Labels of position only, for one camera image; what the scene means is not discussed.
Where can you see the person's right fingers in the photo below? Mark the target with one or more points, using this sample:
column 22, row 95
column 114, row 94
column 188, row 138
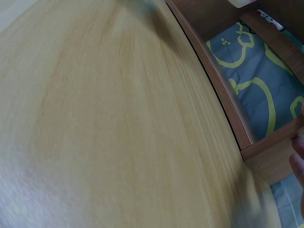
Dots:
column 298, row 164

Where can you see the person's right hand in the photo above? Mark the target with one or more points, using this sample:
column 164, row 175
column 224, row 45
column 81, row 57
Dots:
column 298, row 164

